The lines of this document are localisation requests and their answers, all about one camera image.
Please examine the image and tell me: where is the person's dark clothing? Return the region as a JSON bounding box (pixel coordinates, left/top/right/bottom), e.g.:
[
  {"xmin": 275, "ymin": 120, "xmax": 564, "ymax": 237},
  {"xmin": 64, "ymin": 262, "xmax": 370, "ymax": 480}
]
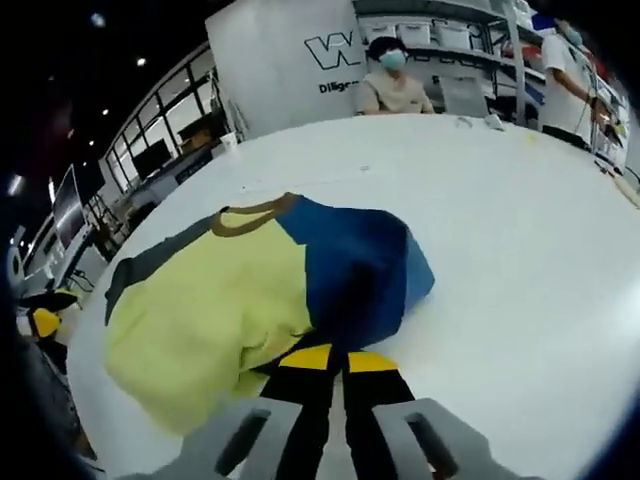
[{"xmin": 12, "ymin": 334, "xmax": 104, "ymax": 479}]

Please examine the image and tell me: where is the row of white storage bins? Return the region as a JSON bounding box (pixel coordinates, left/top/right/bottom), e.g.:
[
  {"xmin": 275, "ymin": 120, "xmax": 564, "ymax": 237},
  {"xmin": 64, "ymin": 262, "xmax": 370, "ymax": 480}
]
[{"xmin": 394, "ymin": 19, "xmax": 501, "ymax": 54}]

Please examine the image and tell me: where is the cardboard box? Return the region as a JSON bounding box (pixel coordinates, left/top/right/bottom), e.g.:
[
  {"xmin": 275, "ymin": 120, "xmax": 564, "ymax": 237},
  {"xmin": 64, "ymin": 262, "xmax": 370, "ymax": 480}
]
[{"xmin": 177, "ymin": 119, "xmax": 222, "ymax": 152}]

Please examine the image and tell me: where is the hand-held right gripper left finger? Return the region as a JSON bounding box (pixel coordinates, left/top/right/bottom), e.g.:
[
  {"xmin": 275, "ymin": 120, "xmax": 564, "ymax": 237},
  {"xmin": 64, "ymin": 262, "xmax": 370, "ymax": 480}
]
[{"xmin": 117, "ymin": 342, "xmax": 335, "ymax": 480}]

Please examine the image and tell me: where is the wooden stick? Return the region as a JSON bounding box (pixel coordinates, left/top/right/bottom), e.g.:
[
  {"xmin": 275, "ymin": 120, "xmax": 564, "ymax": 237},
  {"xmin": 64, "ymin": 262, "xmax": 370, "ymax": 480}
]
[{"xmin": 593, "ymin": 158, "xmax": 640, "ymax": 207}]

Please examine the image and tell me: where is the large computer monitor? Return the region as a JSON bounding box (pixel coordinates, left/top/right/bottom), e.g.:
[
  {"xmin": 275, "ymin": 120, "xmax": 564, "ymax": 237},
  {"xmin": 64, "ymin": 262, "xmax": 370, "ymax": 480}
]
[{"xmin": 51, "ymin": 163, "xmax": 87, "ymax": 247}]

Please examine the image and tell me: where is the grey metal shelf rack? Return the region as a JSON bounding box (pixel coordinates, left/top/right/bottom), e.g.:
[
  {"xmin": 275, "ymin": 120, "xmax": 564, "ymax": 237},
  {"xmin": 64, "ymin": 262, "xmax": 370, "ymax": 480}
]
[{"xmin": 349, "ymin": 0, "xmax": 631, "ymax": 126}]

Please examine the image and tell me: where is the dark counter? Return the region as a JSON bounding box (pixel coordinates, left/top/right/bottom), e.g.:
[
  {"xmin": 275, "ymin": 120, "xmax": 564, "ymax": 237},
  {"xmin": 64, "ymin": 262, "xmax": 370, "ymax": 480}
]
[{"xmin": 172, "ymin": 148, "xmax": 224, "ymax": 186}]

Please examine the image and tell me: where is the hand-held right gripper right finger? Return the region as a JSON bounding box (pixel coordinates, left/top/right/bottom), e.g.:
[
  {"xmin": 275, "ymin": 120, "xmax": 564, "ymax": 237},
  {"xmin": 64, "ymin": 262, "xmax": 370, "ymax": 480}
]
[{"xmin": 342, "ymin": 350, "xmax": 495, "ymax": 480}]

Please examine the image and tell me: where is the small black monitor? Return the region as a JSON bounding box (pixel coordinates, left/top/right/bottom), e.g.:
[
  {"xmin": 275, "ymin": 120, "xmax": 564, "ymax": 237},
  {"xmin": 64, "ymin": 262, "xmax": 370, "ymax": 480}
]
[{"xmin": 132, "ymin": 139, "xmax": 172, "ymax": 180}]

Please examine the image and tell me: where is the black framed glass partition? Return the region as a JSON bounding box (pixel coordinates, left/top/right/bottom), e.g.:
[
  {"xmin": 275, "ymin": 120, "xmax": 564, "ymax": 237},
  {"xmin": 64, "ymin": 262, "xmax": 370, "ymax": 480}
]
[{"xmin": 99, "ymin": 49, "xmax": 224, "ymax": 194}]

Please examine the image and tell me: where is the light grey monitor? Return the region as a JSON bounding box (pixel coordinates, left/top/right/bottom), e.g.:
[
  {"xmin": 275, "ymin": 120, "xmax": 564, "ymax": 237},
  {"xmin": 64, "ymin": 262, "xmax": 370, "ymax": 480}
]
[{"xmin": 442, "ymin": 74, "xmax": 490, "ymax": 117}]

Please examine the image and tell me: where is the yellow blue grey garment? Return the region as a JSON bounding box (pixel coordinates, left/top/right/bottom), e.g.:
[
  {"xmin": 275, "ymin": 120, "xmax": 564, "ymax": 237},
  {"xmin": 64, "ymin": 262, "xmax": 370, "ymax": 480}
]
[{"xmin": 103, "ymin": 192, "xmax": 436, "ymax": 437}]

